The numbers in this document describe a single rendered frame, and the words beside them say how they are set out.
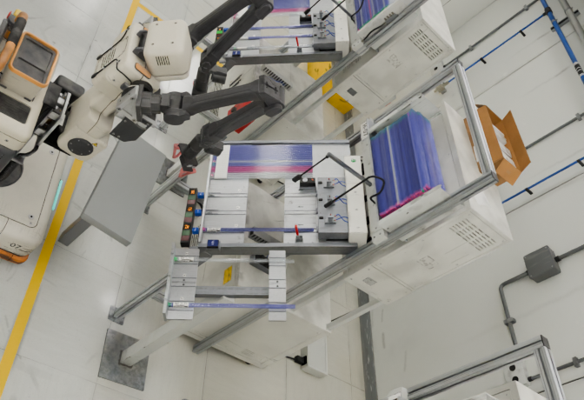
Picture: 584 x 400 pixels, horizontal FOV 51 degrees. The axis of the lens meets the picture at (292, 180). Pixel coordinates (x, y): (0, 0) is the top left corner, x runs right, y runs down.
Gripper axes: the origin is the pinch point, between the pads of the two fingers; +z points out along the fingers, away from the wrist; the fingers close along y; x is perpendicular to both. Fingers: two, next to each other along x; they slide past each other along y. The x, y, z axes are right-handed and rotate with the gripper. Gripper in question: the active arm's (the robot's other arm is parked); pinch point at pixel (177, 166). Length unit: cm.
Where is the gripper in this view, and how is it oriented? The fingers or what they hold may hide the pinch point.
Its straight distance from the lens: 264.2
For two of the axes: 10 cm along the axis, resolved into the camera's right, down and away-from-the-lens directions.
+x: -7.2, -0.7, -6.9
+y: -3.4, -8.3, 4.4
